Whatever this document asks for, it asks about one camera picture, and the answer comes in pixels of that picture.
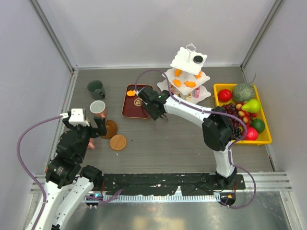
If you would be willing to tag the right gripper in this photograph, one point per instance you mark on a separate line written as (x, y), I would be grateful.
(154, 115)

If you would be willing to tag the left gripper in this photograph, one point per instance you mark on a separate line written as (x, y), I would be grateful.
(100, 123)

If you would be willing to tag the metal serving tongs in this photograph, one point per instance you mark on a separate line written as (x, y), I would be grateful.
(164, 117)

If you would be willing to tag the red dessert tray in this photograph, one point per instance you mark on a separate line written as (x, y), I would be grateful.
(132, 105)

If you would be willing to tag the orange fish cookies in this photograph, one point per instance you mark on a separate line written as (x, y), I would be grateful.
(190, 84)

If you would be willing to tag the cream cake slice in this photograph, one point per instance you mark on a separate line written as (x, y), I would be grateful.
(189, 97)

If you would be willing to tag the black round cookies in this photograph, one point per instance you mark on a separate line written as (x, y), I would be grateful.
(197, 59)

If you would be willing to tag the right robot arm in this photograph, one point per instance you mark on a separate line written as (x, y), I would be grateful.
(216, 127)

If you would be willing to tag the pink mug near arm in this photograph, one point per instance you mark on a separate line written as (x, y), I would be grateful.
(91, 144)

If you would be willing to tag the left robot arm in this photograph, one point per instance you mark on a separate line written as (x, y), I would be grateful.
(67, 182)

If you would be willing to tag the dark brown wooden saucer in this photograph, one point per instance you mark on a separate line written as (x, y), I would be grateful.
(111, 129)

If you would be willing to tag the pink mug white inside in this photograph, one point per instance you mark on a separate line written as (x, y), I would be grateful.
(98, 109)

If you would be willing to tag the light wooden coaster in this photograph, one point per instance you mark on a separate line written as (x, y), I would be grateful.
(118, 142)

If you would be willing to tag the dark green mug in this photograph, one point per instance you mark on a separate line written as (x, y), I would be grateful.
(96, 90)

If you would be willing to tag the white three-tier stand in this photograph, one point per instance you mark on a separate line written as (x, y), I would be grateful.
(184, 69)

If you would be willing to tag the red apple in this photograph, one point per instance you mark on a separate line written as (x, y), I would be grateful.
(224, 95)

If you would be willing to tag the purple grape bunch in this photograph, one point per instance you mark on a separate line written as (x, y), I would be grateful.
(231, 109)

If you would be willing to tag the green melon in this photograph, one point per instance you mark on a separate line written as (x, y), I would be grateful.
(244, 91)

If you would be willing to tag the dark grapes bunch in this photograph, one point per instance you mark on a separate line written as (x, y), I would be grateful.
(237, 134)

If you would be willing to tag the red cherries cluster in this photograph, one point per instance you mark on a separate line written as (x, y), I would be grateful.
(245, 116)

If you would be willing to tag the green pear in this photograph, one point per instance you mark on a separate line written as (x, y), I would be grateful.
(252, 106)

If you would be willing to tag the red pomegranate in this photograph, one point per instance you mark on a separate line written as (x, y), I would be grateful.
(250, 134)

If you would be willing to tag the green lime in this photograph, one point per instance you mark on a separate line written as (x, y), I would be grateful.
(258, 125)

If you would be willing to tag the yellow fruit bin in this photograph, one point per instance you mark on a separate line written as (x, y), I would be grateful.
(264, 137)

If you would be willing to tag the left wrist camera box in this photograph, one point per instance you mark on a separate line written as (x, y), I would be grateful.
(75, 117)

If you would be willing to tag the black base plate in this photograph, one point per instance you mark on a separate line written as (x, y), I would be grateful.
(166, 184)

